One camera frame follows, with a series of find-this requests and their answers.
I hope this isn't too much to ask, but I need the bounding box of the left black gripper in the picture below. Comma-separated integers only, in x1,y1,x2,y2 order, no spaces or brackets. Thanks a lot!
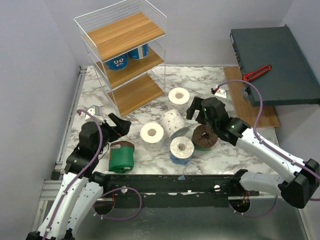
95,113,132,155

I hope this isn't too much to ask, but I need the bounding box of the brown paper roll green base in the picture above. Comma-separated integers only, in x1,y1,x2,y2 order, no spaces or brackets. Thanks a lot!
191,124,218,151

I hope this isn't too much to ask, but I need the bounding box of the blue-bottom paper roll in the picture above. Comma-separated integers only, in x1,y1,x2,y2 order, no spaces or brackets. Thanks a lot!
169,136,195,165

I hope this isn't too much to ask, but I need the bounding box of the blue cartoon-face paper roll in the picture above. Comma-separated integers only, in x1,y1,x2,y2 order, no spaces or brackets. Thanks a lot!
105,53,129,70

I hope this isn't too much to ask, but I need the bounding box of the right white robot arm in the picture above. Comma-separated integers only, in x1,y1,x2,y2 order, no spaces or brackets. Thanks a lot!
186,97,320,209

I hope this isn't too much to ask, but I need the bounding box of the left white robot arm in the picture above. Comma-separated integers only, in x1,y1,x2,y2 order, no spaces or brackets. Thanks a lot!
26,112,131,240

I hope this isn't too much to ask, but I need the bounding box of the plain white bottom paper roll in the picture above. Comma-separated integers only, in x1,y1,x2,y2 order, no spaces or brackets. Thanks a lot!
168,87,190,113

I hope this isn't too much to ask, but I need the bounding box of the green wrapped brown paper roll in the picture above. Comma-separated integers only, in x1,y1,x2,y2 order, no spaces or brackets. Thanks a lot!
108,141,135,174

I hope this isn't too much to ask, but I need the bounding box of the pink dotted paper roll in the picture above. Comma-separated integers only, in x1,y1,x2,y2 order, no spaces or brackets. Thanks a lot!
160,109,189,140

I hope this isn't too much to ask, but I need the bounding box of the wooden board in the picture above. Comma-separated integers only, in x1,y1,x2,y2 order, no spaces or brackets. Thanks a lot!
223,66,280,128

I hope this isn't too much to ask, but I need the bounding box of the red black utility knife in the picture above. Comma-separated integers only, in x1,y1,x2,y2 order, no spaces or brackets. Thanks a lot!
242,64,272,82

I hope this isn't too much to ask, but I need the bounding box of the dark grey flat metal box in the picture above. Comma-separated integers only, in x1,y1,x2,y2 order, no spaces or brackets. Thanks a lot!
230,26,320,107

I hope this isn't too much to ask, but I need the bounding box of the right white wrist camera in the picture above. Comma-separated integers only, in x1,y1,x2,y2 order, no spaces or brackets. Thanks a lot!
211,87,227,99

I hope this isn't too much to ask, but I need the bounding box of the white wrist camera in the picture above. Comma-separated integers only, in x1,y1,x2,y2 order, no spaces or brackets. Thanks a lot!
85,105,104,124
211,87,227,99

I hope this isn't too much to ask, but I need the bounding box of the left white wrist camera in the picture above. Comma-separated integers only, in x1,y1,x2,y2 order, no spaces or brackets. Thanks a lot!
85,105,104,124

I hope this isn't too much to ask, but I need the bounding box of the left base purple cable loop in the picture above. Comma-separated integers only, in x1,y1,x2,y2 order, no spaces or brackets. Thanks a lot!
92,185,143,221

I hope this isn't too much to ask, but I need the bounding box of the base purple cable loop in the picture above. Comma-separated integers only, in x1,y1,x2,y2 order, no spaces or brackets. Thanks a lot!
227,194,279,219
92,185,143,221

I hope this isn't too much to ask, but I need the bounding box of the white wire wooden shelf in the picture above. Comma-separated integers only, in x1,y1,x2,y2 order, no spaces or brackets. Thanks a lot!
74,0,167,117

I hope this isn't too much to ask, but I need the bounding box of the black metal base rail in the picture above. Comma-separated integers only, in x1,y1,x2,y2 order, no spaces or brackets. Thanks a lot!
94,171,258,209

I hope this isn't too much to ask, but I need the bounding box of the aluminium frame rail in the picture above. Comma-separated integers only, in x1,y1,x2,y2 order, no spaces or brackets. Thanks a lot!
39,65,88,201

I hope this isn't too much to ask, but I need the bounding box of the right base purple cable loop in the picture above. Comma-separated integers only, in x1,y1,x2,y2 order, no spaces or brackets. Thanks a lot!
227,194,279,219

